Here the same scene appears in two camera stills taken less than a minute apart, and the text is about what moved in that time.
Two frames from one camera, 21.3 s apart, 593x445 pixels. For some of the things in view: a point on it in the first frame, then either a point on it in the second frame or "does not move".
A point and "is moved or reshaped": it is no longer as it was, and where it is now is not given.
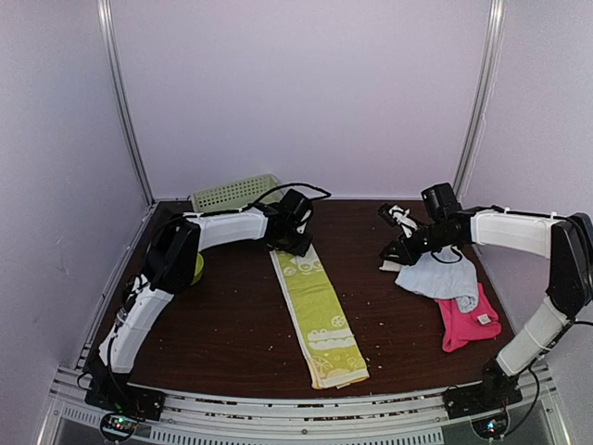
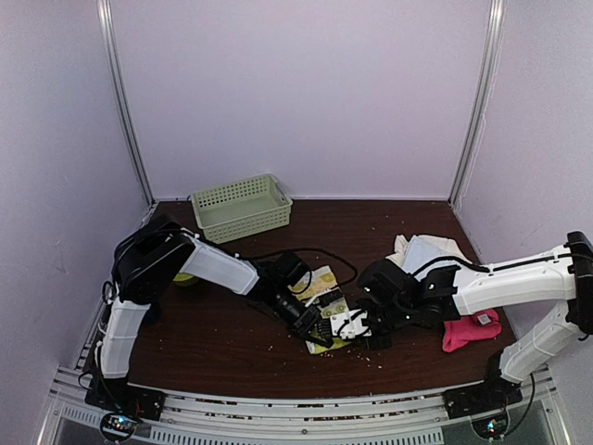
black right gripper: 407,257 to 382,344
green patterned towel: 328,342 is moved or reshaped
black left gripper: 301,250 to 308,322
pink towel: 459,327 does not move
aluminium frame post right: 475,126 does not move
